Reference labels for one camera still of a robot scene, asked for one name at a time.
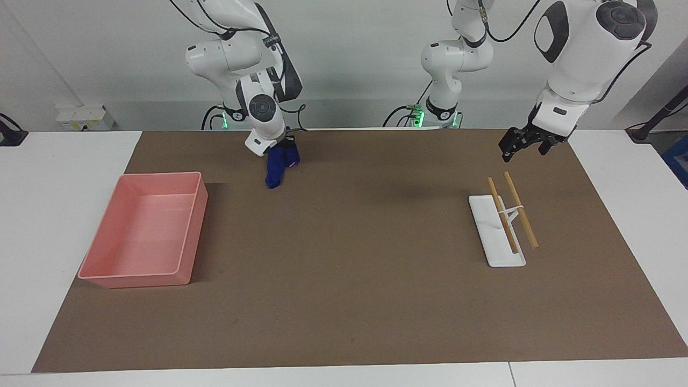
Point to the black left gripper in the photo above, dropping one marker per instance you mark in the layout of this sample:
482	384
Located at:
543	134

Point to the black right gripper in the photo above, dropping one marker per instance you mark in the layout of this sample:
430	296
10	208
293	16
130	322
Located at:
288	144

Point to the blue cloth towel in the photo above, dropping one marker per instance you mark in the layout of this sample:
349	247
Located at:
275	169

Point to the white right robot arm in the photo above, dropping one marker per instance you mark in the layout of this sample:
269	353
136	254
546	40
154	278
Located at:
215	54

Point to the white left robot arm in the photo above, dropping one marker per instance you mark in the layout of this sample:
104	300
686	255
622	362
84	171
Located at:
580	54

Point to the white towel rack base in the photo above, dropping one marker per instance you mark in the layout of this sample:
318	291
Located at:
492	236

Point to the wooden dowel rod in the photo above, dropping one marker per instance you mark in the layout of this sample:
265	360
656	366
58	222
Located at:
500	207
529	231

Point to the black stand leg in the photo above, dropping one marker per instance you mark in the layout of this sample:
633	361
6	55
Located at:
661	115

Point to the brown table mat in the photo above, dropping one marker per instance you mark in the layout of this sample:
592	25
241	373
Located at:
344	279

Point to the blue crate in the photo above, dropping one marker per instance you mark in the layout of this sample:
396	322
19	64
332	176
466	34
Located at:
678	161

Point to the pink plastic bin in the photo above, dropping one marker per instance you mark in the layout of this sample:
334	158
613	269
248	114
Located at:
145	236

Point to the black clamp mount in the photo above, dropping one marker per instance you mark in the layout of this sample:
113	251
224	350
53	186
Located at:
11	134

